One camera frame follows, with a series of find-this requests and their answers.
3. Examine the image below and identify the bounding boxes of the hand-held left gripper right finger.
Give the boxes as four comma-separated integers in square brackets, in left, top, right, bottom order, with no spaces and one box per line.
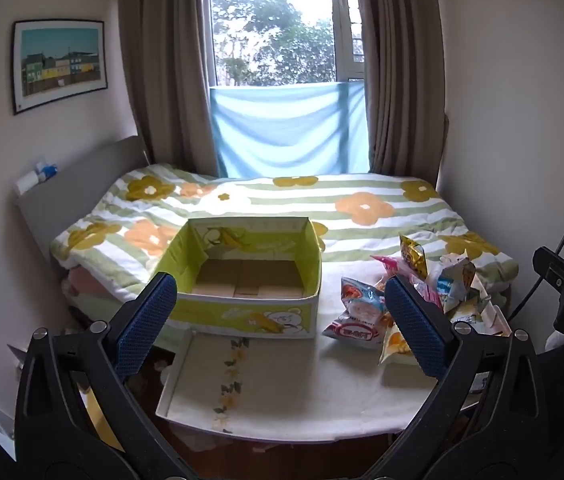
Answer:
[366,274,546,480]

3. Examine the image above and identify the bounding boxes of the framed houses picture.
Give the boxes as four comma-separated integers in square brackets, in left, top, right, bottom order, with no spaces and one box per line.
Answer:
[11,20,108,116]

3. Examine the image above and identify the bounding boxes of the blue white snack packet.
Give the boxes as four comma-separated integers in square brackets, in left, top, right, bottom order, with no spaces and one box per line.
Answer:
[434,255,477,313]

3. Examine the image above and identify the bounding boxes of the pink pillow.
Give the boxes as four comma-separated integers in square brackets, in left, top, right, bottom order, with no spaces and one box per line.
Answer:
[61,267,113,306]

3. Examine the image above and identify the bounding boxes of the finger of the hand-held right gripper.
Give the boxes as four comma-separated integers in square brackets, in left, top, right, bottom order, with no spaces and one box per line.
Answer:
[532,246,564,292]

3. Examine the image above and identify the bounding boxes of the orange chips packet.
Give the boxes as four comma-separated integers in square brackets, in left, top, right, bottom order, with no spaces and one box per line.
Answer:
[378,322,437,386]

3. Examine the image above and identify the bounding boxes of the white printed snack packet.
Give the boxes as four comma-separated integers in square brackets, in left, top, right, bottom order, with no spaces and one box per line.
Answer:
[449,305,511,337]

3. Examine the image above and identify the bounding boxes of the light blue cloth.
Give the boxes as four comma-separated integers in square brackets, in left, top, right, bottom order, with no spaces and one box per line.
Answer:
[210,80,370,179]

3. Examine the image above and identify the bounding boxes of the floral striped blanket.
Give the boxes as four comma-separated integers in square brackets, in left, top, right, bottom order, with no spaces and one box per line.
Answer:
[51,162,520,306]

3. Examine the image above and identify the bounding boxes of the window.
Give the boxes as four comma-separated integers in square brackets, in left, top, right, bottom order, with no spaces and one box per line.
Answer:
[209,0,365,88]

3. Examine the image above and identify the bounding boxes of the pink snack packet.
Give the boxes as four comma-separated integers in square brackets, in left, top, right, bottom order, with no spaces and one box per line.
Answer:
[371,255,403,282]

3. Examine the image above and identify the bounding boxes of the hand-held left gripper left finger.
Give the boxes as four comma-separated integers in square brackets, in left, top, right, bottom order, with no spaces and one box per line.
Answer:
[14,271,187,480]

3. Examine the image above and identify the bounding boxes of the yellow-green cardboard box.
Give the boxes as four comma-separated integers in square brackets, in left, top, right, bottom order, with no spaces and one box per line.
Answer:
[149,216,323,339]

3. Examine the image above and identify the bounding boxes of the grey headboard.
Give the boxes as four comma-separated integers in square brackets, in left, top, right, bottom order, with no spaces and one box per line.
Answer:
[14,135,150,281]

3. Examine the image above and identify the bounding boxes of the red blue snack packet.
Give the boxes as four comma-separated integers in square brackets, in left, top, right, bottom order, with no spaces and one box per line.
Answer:
[340,276,389,320]

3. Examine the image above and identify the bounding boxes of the white red label snack packet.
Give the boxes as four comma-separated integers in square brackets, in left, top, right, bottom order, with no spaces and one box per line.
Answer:
[322,309,391,345]

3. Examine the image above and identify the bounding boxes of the brown curtain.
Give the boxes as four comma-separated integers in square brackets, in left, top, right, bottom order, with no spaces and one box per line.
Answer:
[114,0,220,178]
[352,0,450,186]

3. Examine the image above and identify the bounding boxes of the gold snack packet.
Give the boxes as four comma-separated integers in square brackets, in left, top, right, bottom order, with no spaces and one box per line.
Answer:
[399,234,428,278]

